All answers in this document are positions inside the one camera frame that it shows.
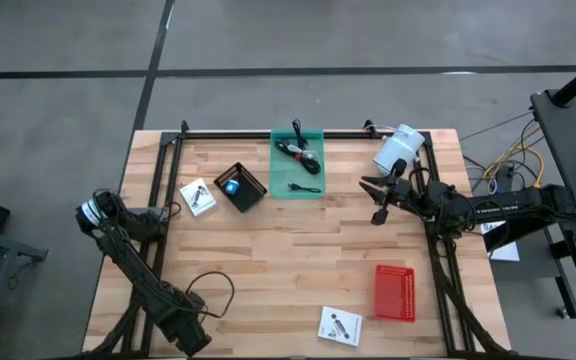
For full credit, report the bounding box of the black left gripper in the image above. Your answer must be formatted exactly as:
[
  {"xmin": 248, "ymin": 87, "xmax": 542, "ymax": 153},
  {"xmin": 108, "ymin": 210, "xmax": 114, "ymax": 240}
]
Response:
[{"xmin": 156, "ymin": 293, "xmax": 214, "ymax": 359}]

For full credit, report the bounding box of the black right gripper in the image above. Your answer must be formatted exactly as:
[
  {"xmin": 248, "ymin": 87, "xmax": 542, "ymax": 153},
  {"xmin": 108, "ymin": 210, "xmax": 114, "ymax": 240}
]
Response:
[{"xmin": 358, "ymin": 158, "xmax": 423, "ymax": 227}]

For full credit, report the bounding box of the black cable with red tie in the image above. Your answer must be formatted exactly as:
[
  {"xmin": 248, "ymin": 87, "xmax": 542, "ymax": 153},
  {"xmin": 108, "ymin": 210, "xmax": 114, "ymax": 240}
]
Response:
[{"xmin": 273, "ymin": 138, "xmax": 323, "ymax": 176}]

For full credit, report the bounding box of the white product box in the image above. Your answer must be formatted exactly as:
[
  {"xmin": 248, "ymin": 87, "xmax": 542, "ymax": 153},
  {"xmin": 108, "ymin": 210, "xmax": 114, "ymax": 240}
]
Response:
[
  {"xmin": 178, "ymin": 177, "xmax": 218, "ymax": 218},
  {"xmin": 316, "ymin": 305, "xmax": 364, "ymax": 348}
]

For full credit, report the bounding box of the translucent green plastic bin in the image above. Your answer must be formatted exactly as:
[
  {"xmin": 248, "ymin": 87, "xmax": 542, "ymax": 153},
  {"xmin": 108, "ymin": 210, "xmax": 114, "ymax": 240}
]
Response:
[{"xmin": 268, "ymin": 127, "xmax": 327, "ymax": 201}]

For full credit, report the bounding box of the white cylindrical lamp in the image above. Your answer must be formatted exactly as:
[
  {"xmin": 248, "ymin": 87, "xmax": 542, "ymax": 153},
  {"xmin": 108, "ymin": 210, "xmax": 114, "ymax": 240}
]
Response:
[{"xmin": 372, "ymin": 123, "xmax": 427, "ymax": 176}]

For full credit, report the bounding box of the red plastic mesh basket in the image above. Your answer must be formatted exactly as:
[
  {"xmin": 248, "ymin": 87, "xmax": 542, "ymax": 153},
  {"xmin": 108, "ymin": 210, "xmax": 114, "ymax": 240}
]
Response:
[{"xmin": 373, "ymin": 264, "xmax": 417, "ymax": 323}]

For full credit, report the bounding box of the black plastic mesh basket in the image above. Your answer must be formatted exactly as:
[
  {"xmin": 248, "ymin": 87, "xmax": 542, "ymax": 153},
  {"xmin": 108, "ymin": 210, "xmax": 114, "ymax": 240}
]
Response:
[{"xmin": 213, "ymin": 161, "xmax": 269, "ymax": 214}]

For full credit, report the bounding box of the black power brick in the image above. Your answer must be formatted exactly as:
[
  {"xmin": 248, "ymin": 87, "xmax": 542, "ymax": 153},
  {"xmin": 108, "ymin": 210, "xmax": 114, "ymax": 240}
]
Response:
[{"xmin": 496, "ymin": 166, "xmax": 515, "ymax": 194}]

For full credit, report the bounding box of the white paper sheet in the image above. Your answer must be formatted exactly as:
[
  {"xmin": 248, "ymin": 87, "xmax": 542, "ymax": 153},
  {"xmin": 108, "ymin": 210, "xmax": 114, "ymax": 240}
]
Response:
[{"xmin": 480, "ymin": 219, "xmax": 521, "ymax": 263}]

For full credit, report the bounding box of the black side desk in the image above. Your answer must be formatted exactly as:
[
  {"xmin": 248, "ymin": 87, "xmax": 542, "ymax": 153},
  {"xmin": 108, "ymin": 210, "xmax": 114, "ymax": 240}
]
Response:
[{"xmin": 482, "ymin": 88, "xmax": 576, "ymax": 341}]

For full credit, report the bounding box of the yellow cable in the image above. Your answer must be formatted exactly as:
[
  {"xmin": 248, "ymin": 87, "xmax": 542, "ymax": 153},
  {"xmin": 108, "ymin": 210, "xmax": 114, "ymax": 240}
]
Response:
[{"xmin": 482, "ymin": 144, "xmax": 548, "ymax": 191}]

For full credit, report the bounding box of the black aluminium table frame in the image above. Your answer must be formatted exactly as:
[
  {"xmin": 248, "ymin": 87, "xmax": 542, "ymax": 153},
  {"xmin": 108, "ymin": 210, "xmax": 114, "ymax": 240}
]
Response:
[{"xmin": 85, "ymin": 119, "xmax": 512, "ymax": 359}]

